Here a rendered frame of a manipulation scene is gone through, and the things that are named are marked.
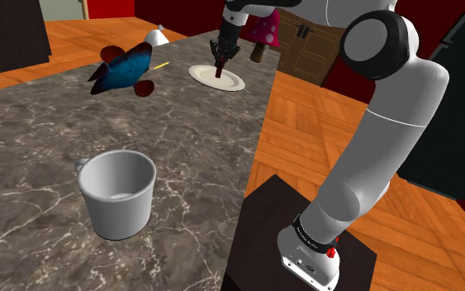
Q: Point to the white dome bell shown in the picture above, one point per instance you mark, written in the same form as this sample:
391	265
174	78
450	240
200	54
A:
156	37

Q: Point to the brown wooden cabinet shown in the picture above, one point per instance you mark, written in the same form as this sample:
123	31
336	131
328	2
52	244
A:
304	48

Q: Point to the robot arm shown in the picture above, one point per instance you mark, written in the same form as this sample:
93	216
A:
381	129

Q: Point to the black refrigerator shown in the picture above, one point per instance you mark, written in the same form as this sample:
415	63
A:
449	121

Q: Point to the white round plate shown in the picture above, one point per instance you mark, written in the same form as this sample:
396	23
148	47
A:
222	80

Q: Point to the yellow pencil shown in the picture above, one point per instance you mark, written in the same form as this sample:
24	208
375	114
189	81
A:
161	65

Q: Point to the dark cabinet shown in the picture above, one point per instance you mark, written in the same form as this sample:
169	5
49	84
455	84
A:
8	34

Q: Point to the dark robot stand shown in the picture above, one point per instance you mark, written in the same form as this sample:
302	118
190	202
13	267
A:
256	238

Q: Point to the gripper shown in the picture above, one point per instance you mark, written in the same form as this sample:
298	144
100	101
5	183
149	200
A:
226	42

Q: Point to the pink spotted mushroom figure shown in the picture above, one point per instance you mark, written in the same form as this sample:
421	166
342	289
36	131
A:
265	32

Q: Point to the small dark red stick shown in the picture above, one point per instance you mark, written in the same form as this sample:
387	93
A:
219	71

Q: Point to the blue and red fish figure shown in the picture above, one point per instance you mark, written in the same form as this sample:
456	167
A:
124	68

